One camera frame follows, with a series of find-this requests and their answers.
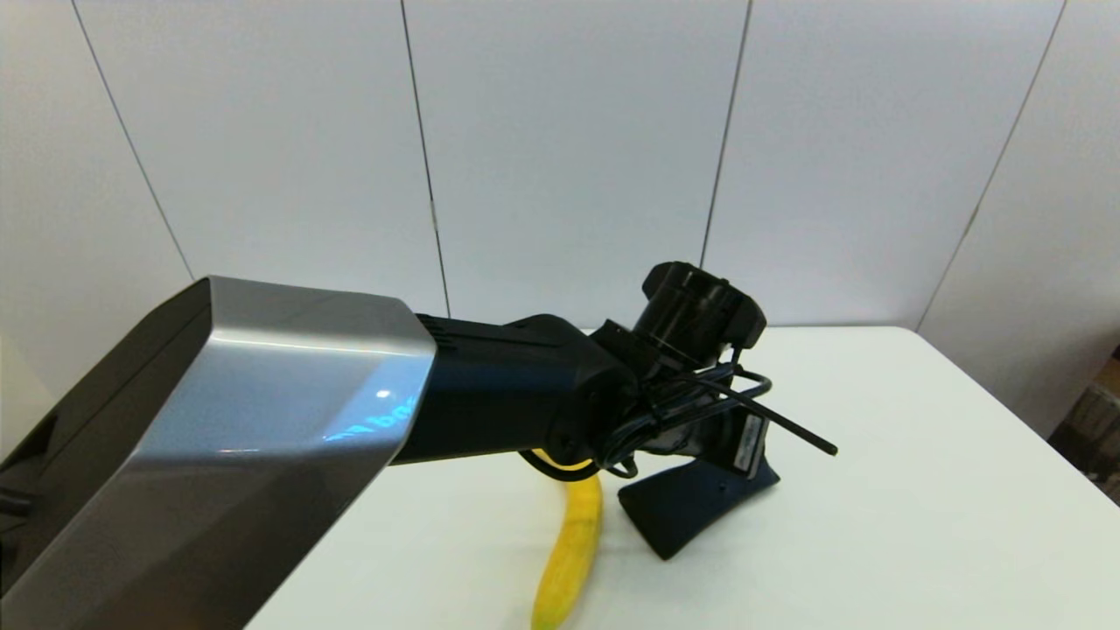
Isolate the black glasses case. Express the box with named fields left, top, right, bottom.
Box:
left=618, top=453, right=780, bottom=561

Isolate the yellow banana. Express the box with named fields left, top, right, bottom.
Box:
left=531, top=449, right=605, bottom=630

